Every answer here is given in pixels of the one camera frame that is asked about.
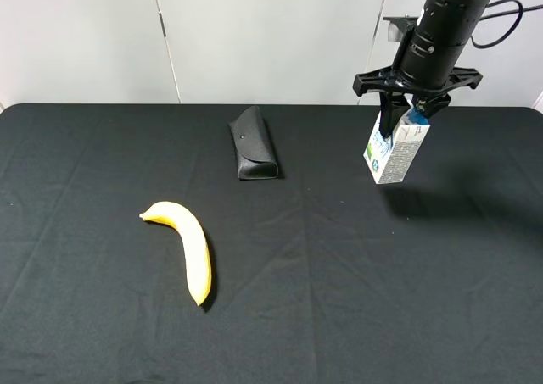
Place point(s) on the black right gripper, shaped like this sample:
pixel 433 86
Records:
pixel 430 87

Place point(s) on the white blue milk carton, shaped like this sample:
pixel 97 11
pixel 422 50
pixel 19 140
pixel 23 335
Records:
pixel 389 159

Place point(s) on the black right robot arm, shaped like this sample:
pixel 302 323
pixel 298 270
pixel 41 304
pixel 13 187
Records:
pixel 438 37

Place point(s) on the black glasses case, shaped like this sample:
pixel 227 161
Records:
pixel 253 148

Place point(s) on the black tablecloth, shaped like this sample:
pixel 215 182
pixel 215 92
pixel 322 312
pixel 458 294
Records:
pixel 319 276

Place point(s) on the yellow banana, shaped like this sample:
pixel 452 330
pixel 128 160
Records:
pixel 194 243

